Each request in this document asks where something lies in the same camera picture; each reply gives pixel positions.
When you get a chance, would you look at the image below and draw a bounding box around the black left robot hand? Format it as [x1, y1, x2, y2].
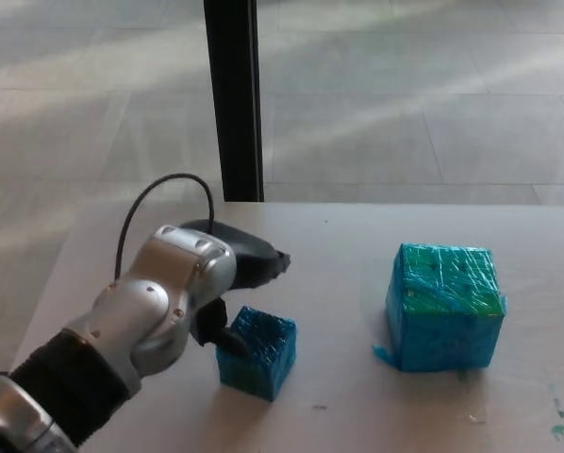
[177, 219, 292, 360]

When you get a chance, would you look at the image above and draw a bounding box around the small blue taped cube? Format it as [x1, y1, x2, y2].
[215, 305, 298, 403]

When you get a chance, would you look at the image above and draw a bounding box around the big blue taped cube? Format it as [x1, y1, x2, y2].
[372, 243, 508, 375]

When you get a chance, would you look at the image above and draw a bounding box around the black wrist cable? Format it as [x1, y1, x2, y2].
[114, 173, 216, 284]

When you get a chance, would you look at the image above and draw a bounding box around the black window frame post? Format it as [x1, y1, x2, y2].
[204, 0, 265, 203]

